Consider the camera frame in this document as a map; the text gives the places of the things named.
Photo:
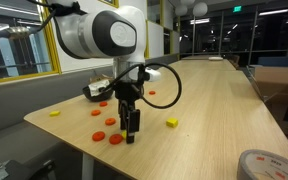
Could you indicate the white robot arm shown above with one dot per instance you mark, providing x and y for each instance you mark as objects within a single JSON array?
[{"x": 118, "y": 34}]

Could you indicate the round yellow block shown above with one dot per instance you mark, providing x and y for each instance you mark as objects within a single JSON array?
[{"x": 124, "y": 134}]

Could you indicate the grey tape roll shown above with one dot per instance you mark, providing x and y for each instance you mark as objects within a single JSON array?
[{"x": 257, "y": 164}]

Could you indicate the yellow square block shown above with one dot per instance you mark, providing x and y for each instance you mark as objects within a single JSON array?
[{"x": 172, "y": 122}]

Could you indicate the black bowl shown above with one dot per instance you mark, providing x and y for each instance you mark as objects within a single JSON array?
[{"x": 95, "y": 95}]

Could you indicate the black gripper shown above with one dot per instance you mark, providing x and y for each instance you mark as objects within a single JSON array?
[{"x": 130, "y": 92}]

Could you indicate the round orange block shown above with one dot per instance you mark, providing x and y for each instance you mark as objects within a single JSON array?
[
  {"x": 152, "y": 92},
  {"x": 104, "y": 103},
  {"x": 95, "y": 112},
  {"x": 116, "y": 139},
  {"x": 110, "y": 121},
  {"x": 98, "y": 136}
]

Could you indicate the cardboard box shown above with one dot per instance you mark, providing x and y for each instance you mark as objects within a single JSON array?
[{"x": 271, "y": 85}]

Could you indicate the white plate on table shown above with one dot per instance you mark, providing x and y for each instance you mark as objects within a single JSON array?
[{"x": 214, "y": 58}]

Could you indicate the yellow flat block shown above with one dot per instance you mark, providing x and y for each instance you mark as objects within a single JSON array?
[{"x": 54, "y": 113}]

